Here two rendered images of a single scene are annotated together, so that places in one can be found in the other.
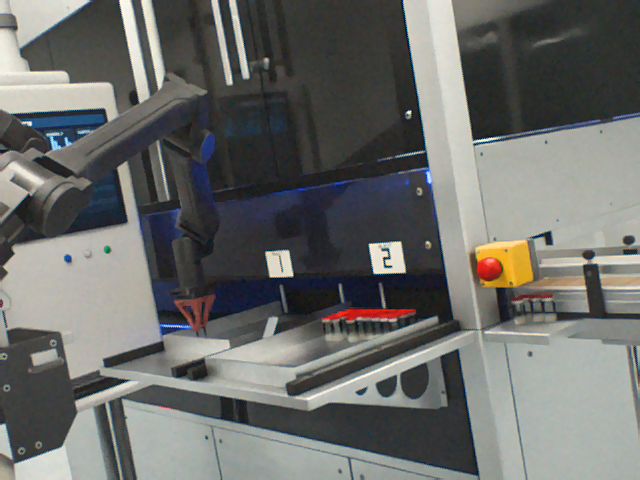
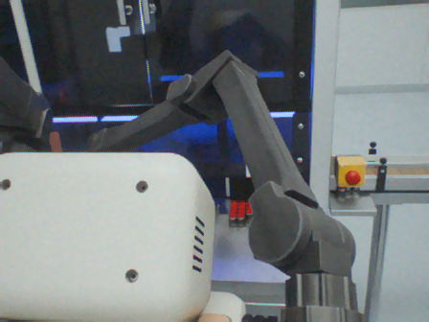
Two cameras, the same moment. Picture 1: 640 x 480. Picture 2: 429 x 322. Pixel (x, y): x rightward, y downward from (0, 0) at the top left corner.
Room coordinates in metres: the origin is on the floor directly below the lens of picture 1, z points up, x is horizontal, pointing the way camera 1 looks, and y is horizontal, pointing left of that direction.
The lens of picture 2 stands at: (0.82, 0.66, 1.53)
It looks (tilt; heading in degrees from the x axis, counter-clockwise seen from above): 23 degrees down; 316
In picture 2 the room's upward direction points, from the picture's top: 4 degrees counter-clockwise
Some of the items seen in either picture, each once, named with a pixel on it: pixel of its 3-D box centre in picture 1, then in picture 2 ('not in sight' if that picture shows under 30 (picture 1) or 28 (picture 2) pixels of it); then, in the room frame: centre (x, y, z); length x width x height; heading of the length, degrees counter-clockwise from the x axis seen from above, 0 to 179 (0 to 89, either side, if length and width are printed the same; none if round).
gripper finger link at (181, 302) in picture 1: (197, 308); not in sight; (1.74, 0.20, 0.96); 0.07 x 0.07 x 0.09; 53
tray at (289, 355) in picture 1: (322, 345); (260, 243); (1.41, -0.05, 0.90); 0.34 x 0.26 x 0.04; 128
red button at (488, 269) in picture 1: (490, 268); (352, 177); (1.32, -0.34, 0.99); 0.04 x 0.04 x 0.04; 38
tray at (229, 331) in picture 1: (258, 325); not in sight; (1.74, 0.08, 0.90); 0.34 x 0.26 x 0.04; 128
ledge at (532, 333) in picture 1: (538, 328); (349, 201); (1.37, -0.42, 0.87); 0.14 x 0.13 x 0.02; 128
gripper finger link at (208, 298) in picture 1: (195, 309); not in sight; (1.73, 0.21, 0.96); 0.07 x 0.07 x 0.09; 53
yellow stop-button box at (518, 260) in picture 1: (506, 263); (349, 170); (1.35, -0.38, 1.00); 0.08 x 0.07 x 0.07; 128
